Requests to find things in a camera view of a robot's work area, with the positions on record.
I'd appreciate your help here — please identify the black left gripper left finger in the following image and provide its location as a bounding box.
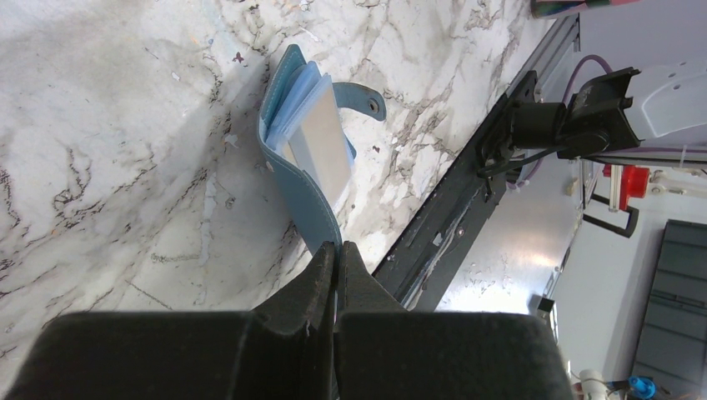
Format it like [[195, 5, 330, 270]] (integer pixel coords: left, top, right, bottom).
[[7, 242, 336, 399]]

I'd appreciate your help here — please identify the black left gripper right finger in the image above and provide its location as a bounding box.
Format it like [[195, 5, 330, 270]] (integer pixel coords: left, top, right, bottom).
[[334, 242, 573, 399]]

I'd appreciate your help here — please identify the silver VIP card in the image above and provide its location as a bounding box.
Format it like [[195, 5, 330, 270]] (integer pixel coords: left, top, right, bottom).
[[283, 80, 352, 207]]

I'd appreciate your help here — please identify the blue leather card holder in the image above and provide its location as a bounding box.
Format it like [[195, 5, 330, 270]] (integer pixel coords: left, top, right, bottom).
[[257, 44, 387, 253]]

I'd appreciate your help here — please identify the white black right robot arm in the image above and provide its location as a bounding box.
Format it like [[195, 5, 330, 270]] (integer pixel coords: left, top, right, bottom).
[[502, 60, 706, 170]]

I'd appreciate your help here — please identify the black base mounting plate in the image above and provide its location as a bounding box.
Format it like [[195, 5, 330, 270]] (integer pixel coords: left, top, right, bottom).
[[373, 70, 538, 309]]

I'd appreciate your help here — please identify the pink capped iridescent bottle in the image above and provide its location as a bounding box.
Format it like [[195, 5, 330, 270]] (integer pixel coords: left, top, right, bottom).
[[530, 0, 639, 19]]

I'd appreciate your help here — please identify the aluminium frame rail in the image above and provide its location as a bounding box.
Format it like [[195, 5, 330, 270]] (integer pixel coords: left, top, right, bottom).
[[505, 16, 580, 98]]

